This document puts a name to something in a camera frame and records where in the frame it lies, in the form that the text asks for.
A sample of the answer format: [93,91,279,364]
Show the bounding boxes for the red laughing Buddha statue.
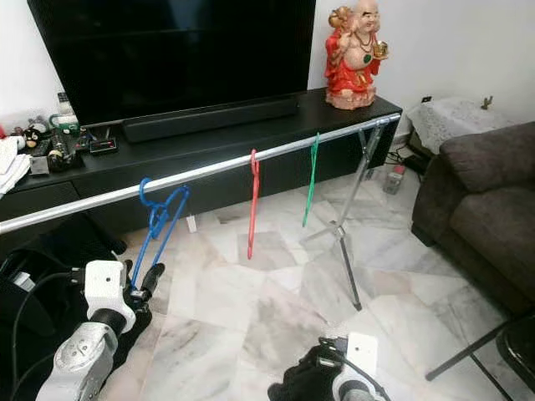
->
[324,0,390,111]

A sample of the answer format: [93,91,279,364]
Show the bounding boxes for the black flat television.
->
[27,0,317,126]

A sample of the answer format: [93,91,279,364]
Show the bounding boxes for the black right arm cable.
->
[334,355,392,401]

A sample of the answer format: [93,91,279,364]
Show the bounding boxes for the small black display box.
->
[90,138,118,155]

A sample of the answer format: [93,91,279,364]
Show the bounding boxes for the stack of white papers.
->
[0,135,33,197]

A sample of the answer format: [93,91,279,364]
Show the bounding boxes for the black soundbar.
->
[121,94,300,143]

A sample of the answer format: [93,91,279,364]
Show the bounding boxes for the black TV console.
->
[0,88,402,251]

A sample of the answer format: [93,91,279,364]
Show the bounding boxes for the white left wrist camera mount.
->
[84,260,136,322]

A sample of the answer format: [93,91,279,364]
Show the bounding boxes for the red plastic hanger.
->
[247,149,260,261]

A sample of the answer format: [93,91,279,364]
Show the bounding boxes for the clear plastic bottle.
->
[55,92,76,133]

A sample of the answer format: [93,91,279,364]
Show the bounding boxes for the silver clothes rack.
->
[0,113,402,312]

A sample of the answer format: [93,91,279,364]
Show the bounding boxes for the green plastic hanger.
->
[303,133,322,228]

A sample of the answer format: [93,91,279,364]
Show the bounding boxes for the white lace cloth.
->
[408,96,519,155]

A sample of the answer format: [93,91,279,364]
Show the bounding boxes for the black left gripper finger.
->
[138,264,166,302]

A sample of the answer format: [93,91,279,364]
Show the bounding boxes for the black metal frame legs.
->
[425,313,535,401]

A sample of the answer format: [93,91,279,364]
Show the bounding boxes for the dark brown sofa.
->
[411,121,535,314]

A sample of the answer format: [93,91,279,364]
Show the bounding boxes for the small grey box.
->
[30,155,51,176]

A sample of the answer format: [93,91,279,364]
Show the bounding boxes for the blue plastic hanger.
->
[138,177,191,289]

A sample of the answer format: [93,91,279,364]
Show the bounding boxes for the small black mouse figurine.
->
[23,124,48,151]

